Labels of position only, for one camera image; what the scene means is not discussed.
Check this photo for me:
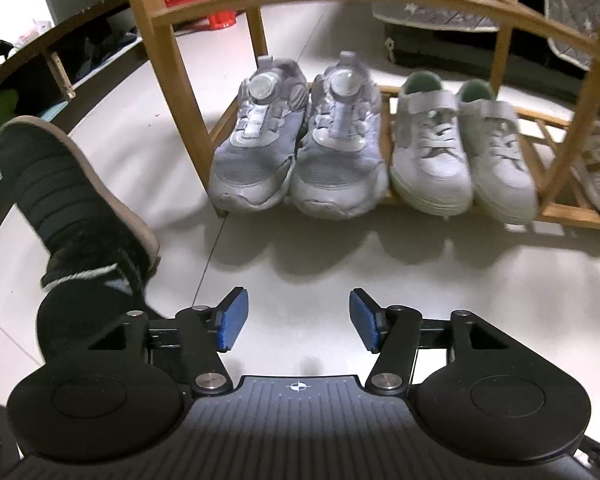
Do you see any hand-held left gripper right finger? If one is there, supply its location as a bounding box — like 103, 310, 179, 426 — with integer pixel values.
350, 287, 510, 395

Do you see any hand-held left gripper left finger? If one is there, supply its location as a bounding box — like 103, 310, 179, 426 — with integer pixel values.
89, 286, 250, 395

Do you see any lavender dial sneaker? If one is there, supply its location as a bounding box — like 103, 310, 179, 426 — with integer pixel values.
290, 51, 388, 221
207, 56, 311, 211

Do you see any white sneaker green lining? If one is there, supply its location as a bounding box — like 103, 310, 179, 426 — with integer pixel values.
457, 79, 538, 225
389, 72, 473, 213

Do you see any wooden shoe rack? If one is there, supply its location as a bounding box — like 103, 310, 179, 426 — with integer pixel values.
117, 0, 600, 233

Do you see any person's left black shoe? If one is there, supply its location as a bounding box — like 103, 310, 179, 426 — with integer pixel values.
0, 115, 161, 281

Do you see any low wooden cabinet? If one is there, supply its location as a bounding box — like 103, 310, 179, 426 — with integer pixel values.
0, 0, 148, 111

